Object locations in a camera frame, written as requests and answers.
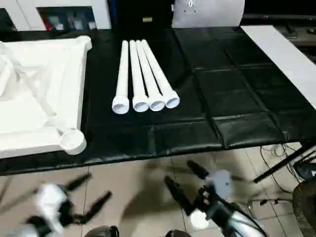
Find white plastic table top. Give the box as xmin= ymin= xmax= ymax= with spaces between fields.
xmin=0 ymin=35 xmax=93 ymax=158

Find white plastic table leg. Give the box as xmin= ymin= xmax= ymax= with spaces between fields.
xmin=140 ymin=39 xmax=181 ymax=109
xmin=112 ymin=40 xmax=131 ymax=115
xmin=129 ymin=39 xmax=150 ymax=113
xmin=135 ymin=39 xmax=166 ymax=112

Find black work mat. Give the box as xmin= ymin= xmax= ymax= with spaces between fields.
xmin=0 ymin=27 xmax=316 ymax=176

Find dark round stool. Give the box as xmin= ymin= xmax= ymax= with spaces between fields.
xmin=292 ymin=181 xmax=316 ymax=237

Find white flat board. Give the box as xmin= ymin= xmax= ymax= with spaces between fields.
xmin=240 ymin=24 xmax=316 ymax=110

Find grey cushion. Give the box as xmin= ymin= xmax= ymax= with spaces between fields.
xmin=172 ymin=0 xmax=245 ymax=29

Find white glass-door cabinet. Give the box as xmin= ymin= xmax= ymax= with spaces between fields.
xmin=0 ymin=0 xmax=112 ymax=32

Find black television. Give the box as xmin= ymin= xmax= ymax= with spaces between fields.
xmin=243 ymin=0 xmax=316 ymax=22

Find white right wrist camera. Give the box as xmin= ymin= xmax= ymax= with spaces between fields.
xmin=189 ymin=169 xmax=234 ymax=231

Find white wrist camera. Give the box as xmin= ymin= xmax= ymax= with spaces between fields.
xmin=36 ymin=184 xmax=69 ymax=224
xmin=189 ymin=169 xmax=234 ymax=231

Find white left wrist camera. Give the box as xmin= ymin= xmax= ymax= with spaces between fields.
xmin=36 ymin=184 xmax=69 ymax=224

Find thin floor cables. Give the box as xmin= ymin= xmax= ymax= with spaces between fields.
xmin=259 ymin=144 xmax=316 ymax=198

